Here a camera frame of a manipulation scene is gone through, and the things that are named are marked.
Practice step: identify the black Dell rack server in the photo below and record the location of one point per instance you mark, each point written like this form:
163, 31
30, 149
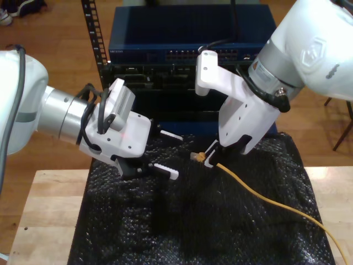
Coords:
165, 77

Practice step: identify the black bubble wrap mat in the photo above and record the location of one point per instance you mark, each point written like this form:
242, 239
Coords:
220, 234

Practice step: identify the brown wooden chair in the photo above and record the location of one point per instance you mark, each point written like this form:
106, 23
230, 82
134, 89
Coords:
342, 136

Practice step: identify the dark sneaker white sole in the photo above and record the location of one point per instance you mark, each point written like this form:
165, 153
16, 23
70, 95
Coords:
30, 8

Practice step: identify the blue rack base plate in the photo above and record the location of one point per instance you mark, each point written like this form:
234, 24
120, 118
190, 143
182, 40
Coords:
198, 128

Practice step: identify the blue Netgear network switch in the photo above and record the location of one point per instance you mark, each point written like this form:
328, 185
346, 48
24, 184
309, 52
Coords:
179, 27

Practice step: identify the black perforated rack post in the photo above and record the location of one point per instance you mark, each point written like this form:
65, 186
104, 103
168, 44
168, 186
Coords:
95, 36

